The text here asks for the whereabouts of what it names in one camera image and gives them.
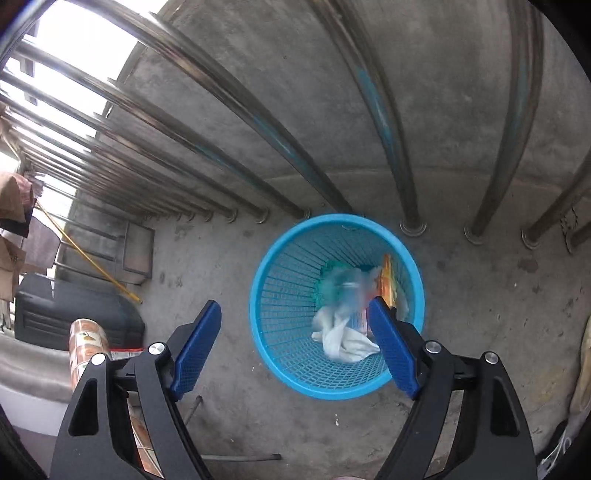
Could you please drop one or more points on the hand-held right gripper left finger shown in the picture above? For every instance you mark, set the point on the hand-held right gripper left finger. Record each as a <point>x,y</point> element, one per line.
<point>196,350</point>

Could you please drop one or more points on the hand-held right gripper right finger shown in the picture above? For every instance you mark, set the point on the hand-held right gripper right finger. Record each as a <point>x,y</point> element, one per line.
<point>392,350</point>

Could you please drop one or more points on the blue and white carton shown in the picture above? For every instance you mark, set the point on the blue and white carton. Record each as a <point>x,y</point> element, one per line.
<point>362,321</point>

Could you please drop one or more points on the white tissue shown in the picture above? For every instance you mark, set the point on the white tissue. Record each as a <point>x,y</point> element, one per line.
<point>341,341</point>

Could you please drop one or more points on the yellow snack packet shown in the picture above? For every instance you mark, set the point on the yellow snack packet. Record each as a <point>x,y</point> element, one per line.
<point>387,281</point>

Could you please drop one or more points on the clear plastic bottle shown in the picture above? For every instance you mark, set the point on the clear plastic bottle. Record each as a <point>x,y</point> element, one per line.
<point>351,288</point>

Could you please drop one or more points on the green plastic bag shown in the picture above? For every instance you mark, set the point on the green plastic bag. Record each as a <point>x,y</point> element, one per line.
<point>328,284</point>

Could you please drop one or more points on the blue plastic mesh basket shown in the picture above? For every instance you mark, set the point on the blue plastic mesh basket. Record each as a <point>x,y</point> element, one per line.
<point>286,286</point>

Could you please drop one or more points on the metal framed panel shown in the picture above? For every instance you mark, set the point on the metal framed panel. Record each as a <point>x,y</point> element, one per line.
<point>137,251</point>

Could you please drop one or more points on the dark grey cabinet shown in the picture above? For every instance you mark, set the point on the dark grey cabinet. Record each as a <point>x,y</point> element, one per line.
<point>69,309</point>

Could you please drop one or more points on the yellow broom stick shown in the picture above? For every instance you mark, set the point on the yellow broom stick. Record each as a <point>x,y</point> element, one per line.
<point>87,256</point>

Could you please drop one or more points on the checked hanging cloth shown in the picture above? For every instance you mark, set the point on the checked hanging cloth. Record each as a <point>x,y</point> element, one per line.
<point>44,244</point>

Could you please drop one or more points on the black and white sneaker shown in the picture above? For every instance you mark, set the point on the black and white sneaker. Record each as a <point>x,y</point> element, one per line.
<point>554,445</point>

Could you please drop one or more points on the metal balcony railing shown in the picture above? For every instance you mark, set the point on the metal balcony railing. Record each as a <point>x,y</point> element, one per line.
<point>286,145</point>

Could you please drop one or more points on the beige hanging clothes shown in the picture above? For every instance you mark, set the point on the beige hanging clothes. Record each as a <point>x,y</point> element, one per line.
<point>11,198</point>

